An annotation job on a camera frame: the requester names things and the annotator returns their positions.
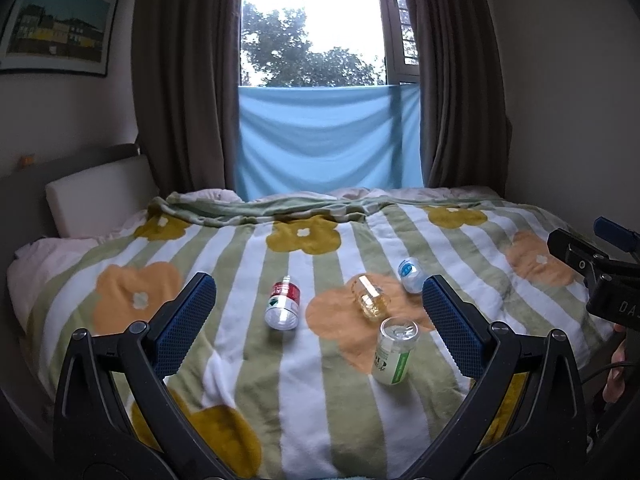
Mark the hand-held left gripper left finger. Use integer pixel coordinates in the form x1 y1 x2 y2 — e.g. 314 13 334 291
52 272 221 479

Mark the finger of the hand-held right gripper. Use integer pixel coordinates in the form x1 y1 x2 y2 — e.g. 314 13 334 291
593 216 640 252
546 228 610 282

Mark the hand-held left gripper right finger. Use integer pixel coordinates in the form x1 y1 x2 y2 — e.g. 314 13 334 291
405 274 587 479

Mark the amber plastic bottle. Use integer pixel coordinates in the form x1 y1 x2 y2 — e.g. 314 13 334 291
350 273 392 320

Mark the person's right hand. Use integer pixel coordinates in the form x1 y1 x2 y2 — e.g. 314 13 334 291
602 324 632 405

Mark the green label plastic bottle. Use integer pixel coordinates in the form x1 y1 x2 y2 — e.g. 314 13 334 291
370 316 420 386

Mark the blue label plastic bottle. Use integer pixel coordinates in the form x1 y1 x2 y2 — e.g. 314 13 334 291
397 257 427 294

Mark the red label plastic bottle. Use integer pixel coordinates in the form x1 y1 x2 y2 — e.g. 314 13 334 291
264 275 301 331

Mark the floral striped blanket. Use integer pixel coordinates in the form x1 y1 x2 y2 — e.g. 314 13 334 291
25 191 617 480

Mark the white pillow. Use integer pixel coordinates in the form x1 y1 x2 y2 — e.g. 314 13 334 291
45 155 162 240

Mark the brown curtain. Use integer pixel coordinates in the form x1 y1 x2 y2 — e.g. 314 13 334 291
399 0 514 192
130 0 247 200

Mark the grey bed headboard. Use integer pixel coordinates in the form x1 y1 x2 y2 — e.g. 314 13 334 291
0 142 147 273

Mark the light blue cloth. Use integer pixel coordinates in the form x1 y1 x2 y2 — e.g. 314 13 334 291
234 83 424 201

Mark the dark window sash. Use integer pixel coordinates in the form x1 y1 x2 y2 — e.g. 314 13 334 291
372 0 422 86

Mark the tree outside window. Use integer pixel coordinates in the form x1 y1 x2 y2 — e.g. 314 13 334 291
241 2 387 87

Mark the black cable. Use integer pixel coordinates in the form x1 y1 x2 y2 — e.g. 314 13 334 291
581 361 625 387

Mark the framed wall picture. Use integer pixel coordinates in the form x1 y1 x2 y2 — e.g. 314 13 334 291
0 0 121 79

